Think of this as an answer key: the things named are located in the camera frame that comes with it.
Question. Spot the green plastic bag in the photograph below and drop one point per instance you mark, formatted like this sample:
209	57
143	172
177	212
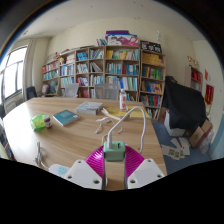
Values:
37	122

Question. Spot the small dark jar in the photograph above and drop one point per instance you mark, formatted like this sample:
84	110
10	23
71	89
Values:
48	122

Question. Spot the dark office chair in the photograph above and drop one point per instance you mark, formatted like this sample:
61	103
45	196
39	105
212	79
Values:
31	92

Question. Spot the papers on floor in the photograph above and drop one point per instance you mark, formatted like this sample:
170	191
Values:
175	151

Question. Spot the cardboard box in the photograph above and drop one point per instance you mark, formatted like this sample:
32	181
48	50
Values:
200	133

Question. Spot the black cloth cover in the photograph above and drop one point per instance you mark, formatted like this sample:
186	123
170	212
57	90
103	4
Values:
183	105

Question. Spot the window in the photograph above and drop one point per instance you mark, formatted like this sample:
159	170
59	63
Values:
13	73

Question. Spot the red wall banner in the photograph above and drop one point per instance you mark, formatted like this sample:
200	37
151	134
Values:
209	94

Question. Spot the green charger block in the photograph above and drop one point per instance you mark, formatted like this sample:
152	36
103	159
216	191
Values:
114	151

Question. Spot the wooden bookshelf unit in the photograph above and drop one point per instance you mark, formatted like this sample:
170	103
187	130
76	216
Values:
120	66

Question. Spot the teal book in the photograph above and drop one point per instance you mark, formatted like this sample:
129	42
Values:
66	117

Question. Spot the white storage box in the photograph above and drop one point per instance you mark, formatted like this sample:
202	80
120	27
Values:
173	128

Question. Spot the grey mesh chair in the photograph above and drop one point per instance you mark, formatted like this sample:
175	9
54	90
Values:
71	90
106	91

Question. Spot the grey book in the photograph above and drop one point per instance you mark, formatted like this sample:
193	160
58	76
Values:
89	108

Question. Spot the yellow folder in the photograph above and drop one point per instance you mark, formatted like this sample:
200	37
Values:
115	112

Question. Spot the clear bottle with red label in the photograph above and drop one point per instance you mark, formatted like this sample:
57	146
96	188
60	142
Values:
123	101

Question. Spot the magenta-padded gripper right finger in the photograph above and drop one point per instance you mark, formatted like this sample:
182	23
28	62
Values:
145	173

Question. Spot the small shelf with red items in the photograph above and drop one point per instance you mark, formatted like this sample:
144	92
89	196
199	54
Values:
195	77

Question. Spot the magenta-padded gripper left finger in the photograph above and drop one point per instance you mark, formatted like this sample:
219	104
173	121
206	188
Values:
83	173

